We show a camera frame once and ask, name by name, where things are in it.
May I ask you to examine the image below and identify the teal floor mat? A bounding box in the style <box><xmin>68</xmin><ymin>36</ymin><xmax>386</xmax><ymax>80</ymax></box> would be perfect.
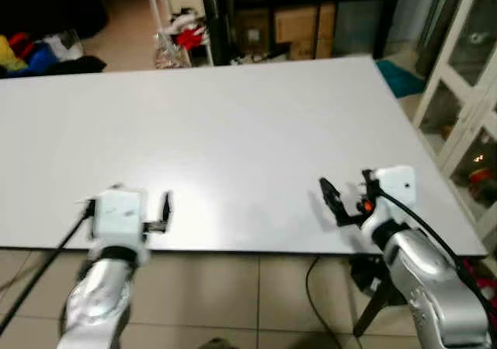
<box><xmin>376</xmin><ymin>59</ymin><xmax>427</xmax><ymax>99</ymax></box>

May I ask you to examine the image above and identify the black shelf unit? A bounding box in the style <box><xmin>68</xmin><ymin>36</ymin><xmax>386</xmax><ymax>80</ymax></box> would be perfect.
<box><xmin>200</xmin><ymin>0</ymin><xmax>406</xmax><ymax>67</ymax></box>

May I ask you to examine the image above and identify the small brown cardboard box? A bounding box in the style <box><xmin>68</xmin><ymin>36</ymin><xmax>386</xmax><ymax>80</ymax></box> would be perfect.
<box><xmin>233</xmin><ymin>7</ymin><xmax>273</xmax><ymax>52</ymax></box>

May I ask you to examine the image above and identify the dark sofa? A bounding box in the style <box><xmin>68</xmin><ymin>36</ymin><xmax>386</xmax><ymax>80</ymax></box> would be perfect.
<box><xmin>0</xmin><ymin>0</ymin><xmax>110</xmax><ymax>40</ymax></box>

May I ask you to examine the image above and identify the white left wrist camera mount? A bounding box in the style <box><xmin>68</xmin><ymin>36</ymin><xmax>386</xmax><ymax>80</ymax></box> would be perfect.
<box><xmin>88</xmin><ymin>185</ymin><xmax>150</xmax><ymax>250</ymax></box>

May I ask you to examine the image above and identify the large brown cardboard box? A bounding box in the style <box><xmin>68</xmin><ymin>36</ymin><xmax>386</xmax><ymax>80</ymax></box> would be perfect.
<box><xmin>273</xmin><ymin>4</ymin><xmax>337</xmax><ymax>59</ymax></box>

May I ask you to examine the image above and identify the orange item behind cabinet glass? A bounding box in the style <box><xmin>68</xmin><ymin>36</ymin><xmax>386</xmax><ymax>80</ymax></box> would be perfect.
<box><xmin>468</xmin><ymin>166</ymin><xmax>496</xmax><ymax>190</ymax></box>

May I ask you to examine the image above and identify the dark robot foot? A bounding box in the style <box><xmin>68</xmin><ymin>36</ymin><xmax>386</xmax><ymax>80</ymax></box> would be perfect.
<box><xmin>197</xmin><ymin>337</ymin><xmax>240</xmax><ymax>349</ymax></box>

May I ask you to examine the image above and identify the black table leg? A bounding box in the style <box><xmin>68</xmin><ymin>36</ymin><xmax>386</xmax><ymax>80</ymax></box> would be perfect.
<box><xmin>349</xmin><ymin>256</ymin><xmax>391</xmax><ymax>339</ymax></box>

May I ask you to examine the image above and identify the red floor cleaner appliance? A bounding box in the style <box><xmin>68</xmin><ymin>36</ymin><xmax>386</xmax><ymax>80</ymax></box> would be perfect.
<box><xmin>463</xmin><ymin>259</ymin><xmax>497</xmax><ymax>307</ymax></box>

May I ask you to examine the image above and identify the white glass door cabinet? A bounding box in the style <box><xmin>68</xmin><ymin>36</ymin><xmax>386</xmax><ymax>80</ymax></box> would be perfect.
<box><xmin>412</xmin><ymin>0</ymin><xmax>497</xmax><ymax>245</ymax></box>

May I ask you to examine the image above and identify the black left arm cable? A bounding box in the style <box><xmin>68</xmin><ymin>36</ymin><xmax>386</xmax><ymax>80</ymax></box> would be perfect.
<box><xmin>0</xmin><ymin>200</ymin><xmax>96</xmax><ymax>334</ymax></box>

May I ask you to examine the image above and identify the black cable on floor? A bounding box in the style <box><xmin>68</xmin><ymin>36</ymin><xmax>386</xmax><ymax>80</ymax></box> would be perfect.
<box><xmin>304</xmin><ymin>255</ymin><xmax>342</xmax><ymax>349</ymax></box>

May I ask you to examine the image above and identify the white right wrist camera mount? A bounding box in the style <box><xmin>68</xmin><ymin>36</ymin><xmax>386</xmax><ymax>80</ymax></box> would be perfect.
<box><xmin>360</xmin><ymin>166</ymin><xmax>417</xmax><ymax>235</ymax></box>

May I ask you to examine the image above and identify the colourful pile of clothes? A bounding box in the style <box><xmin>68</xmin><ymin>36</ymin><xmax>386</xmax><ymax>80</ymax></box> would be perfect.
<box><xmin>0</xmin><ymin>29</ymin><xmax>107</xmax><ymax>79</ymax></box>

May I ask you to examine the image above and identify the clear glass vase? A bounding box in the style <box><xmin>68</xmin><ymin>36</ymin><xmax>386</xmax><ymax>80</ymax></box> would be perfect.
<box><xmin>154</xmin><ymin>37</ymin><xmax>192</xmax><ymax>70</ymax></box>

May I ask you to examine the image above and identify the red and white glove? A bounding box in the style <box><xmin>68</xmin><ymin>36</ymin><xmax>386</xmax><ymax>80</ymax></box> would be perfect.
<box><xmin>172</xmin><ymin>24</ymin><xmax>208</xmax><ymax>52</ymax></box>

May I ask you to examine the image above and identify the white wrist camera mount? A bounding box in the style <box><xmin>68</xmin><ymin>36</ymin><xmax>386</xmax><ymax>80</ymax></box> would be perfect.
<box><xmin>88</xmin><ymin>185</ymin><xmax>150</xmax><ymax>250</ymax></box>
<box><xmin>360</xmin><ymin>166</ymin><xmax>417</xmax><ymax>235</ymax></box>

